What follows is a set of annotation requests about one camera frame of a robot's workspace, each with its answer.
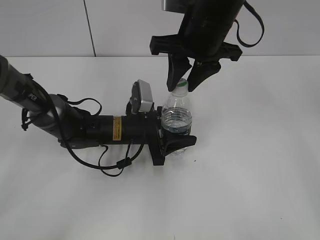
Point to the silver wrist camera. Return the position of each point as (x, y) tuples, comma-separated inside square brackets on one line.
[(141, 97), (175, 6)]

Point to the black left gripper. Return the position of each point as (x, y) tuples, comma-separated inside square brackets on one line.
[(144, 128)]

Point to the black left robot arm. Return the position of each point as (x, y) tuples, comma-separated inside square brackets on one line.
[(77, 128)]

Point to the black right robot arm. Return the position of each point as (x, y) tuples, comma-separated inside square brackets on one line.
[(200, 42)]

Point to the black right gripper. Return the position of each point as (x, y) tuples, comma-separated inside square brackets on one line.
[(206, 64)]

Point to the white green bottle cap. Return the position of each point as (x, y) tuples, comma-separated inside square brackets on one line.
[(181, 88)]

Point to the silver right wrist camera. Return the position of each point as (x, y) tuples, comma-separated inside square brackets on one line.
[(175, 6)]

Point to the clear Cestbon water bottle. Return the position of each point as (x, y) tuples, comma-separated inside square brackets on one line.
[(176, 114)]

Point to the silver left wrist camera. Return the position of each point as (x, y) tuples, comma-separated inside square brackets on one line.
[(141, 97)]

